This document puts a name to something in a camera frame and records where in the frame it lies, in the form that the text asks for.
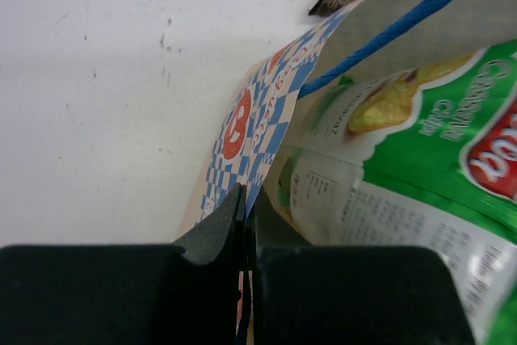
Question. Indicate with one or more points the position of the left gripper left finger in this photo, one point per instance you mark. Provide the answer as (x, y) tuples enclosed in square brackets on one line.
[(185, 292)]

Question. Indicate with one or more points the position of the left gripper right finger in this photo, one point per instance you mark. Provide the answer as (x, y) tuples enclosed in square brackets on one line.
[(307, 294)]

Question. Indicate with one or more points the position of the green chips bag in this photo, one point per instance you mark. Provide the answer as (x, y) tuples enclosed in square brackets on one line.
[(425, 157)]

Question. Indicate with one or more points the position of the blue checkered paper bag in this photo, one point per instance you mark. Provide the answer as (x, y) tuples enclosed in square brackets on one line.
[(363, 41)]

